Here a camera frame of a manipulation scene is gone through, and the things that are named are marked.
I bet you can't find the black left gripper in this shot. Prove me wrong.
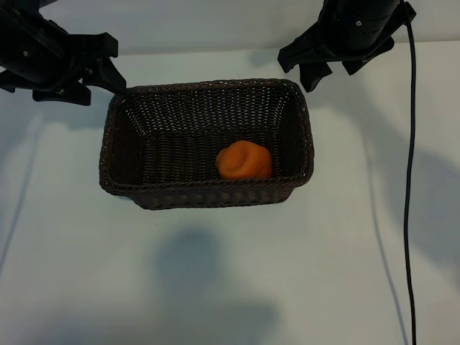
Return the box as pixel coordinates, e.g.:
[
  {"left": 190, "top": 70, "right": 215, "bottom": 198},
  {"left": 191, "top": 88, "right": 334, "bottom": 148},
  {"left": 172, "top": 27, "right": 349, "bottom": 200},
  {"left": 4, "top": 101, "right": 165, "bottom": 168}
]
[{"left": 0, "top": 6, "right": 128, "bottom": 106}]

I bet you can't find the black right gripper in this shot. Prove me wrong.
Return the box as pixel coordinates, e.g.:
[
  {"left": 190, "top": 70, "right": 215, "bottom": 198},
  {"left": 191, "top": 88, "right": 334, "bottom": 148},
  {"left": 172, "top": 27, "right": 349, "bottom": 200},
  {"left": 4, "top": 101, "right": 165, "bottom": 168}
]
[{"left": 277, "top": 1, "right": 418, "bottom": 93}]

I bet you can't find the dark brown woven basket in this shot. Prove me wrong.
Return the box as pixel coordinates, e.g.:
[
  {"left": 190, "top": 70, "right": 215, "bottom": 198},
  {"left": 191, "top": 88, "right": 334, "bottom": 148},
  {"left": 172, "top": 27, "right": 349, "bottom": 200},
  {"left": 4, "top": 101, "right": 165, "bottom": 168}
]
[{"left": 98, "top": 78, "right": 316, "bottom": 211}]

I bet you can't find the soft orange toy fruit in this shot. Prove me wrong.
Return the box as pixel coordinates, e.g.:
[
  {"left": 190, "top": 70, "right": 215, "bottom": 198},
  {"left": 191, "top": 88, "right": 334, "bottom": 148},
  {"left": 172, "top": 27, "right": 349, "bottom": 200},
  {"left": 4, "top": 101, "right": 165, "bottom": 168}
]
[{"left": 216, "top": 140, "right": 272, "bottom": 182}]

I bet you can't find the black hanging cable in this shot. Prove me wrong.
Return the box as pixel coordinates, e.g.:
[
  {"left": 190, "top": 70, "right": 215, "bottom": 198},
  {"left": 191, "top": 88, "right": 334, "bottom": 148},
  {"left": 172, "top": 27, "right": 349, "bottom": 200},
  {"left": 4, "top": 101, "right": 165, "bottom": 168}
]
[{"left": 402, "top": 1, "right": 418, "bottom": 345}]

